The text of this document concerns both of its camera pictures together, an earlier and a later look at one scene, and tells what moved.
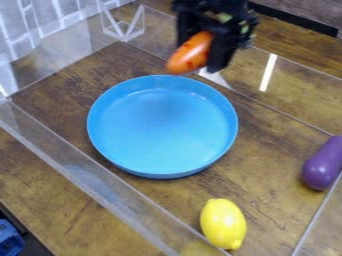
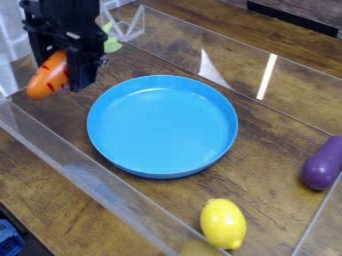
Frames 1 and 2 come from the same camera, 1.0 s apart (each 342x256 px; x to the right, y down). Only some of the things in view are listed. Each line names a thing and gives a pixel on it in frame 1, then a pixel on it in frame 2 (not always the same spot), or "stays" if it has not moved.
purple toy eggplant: [322, 169] stays
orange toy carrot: [191, 53] to [51, 76]
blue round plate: [163, 126] stays
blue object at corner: [12, 243] stays
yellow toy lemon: [223, 223] stays
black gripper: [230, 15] to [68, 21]
